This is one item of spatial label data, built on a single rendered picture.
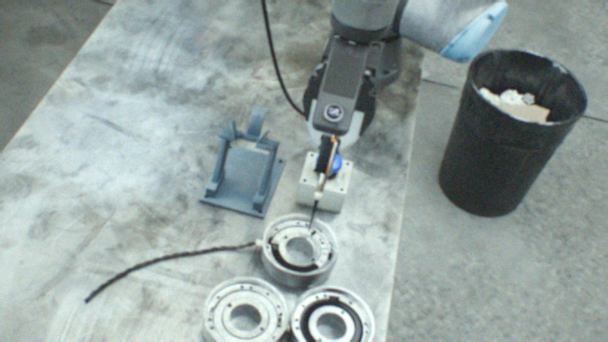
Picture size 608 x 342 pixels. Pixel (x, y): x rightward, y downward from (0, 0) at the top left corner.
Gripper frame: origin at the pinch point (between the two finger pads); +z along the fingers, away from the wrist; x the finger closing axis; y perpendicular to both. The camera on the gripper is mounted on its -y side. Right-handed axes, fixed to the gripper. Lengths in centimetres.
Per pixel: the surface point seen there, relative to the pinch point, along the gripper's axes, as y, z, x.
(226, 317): -23.8, 10.1, 6.2
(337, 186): 1.5, 8.6, -2.3
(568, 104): 105, 57, -58
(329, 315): -18.8, 10.9, -6.1
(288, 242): -9.5, 10.7, 2.0
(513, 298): 60, 93, -56
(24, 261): -22.4, 13.1, 33.8
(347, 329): -20.6, 10.1, -8.7
